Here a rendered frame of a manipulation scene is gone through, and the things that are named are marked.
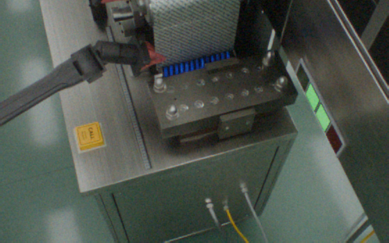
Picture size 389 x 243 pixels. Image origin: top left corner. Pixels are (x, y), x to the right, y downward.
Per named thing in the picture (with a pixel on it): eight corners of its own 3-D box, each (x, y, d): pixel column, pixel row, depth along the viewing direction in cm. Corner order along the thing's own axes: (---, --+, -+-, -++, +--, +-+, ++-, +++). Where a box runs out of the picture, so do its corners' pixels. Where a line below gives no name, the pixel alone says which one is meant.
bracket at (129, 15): (126, 66, 158) (114, 0, 131) (145, 62, 159) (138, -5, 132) (129, 78, 155) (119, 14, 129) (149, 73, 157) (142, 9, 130)
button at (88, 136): (76, 130, 146) (74, 127, 144) (99, 124, 147) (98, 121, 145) (80, 151, 142) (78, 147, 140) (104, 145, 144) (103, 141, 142)
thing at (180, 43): (156, 69, 144) (153, 29, 127) (232, 51, 148) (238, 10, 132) (156, 71, 143) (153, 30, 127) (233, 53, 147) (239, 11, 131)
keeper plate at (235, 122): (217, 133, 145) (219, 115, 136) (249, 125, 147) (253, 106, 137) (219, 141, 144) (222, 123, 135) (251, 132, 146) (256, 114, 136)
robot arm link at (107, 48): (99, 58, 124) (98, 37, 125) (88, 64, 130) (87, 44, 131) (124, 61, 128) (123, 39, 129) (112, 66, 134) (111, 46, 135)
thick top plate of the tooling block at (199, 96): (147, 92, 145) (146, 81, 139) (274, 61, 152) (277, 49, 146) (162, 139, 137) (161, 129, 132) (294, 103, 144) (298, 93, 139)
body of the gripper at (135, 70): (139, 77, 135) (114, 76, 130) (130, 48, 139) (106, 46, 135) (149, 62, 130) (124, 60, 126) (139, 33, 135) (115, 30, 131)
